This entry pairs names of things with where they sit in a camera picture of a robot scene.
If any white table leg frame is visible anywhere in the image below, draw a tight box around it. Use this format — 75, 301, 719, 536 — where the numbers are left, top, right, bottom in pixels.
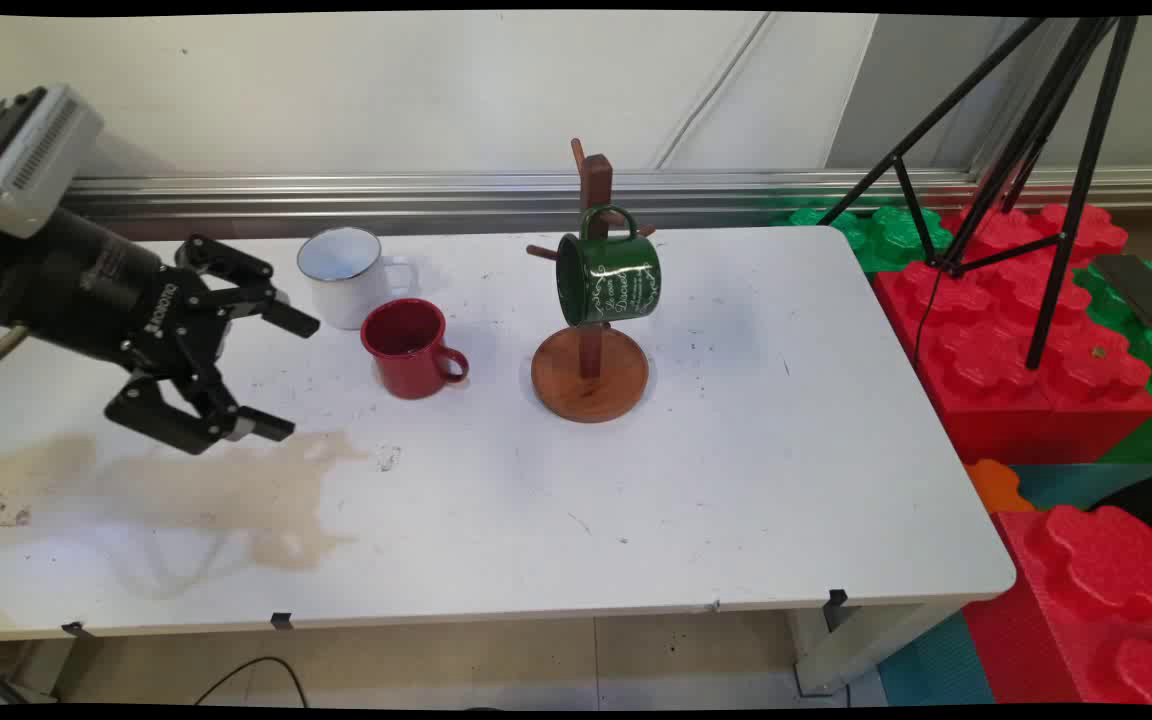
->
790, 597, 973, 699

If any thin black tripod cable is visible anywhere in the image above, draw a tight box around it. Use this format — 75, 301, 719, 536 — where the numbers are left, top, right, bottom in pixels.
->
911, 262, 941, 367

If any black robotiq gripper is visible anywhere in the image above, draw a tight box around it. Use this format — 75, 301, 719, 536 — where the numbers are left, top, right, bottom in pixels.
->
0, 203, 321, 457

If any aluminium wall rail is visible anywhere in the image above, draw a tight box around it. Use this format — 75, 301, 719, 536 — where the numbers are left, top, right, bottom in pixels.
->
61, 167, 1152, 242

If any large red foam block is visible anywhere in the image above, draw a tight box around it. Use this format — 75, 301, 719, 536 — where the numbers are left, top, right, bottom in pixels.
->
870, 200, 1152, 467

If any teal foam floor mat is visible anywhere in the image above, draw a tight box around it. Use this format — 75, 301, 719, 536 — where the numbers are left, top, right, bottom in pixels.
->
876, 610, 997, 707
1010, 461, 1147, 512

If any black smartphone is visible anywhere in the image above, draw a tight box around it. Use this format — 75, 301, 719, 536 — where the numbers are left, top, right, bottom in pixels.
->
1090, 252, 1152, 332

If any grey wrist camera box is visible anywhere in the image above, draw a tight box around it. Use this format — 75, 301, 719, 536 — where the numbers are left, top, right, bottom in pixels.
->
0, 85, 106, 240

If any orange foam piece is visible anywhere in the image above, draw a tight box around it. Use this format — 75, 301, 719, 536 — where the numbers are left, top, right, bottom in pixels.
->
963, 459, 1037, 514

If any black floor cable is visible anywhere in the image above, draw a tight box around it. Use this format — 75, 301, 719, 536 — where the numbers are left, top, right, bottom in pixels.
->
191, 655, 310, 708

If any black camera tripod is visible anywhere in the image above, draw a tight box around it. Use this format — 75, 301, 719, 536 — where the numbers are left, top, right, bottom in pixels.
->
816, 15, 1140, 372

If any green enamel mug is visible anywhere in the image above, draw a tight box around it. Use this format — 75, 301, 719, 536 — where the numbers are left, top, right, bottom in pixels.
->
554, 204, 663, 329

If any white enamel mug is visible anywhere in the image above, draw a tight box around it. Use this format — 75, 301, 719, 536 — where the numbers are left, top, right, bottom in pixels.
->
296, 226, 420, 331

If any red enamel mug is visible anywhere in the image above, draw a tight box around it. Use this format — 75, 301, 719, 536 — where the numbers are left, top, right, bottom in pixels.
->
360, 297, 471, 401

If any wooden mug tree stand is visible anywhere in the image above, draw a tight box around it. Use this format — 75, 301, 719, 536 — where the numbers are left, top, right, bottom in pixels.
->
525, 138, 656, 425

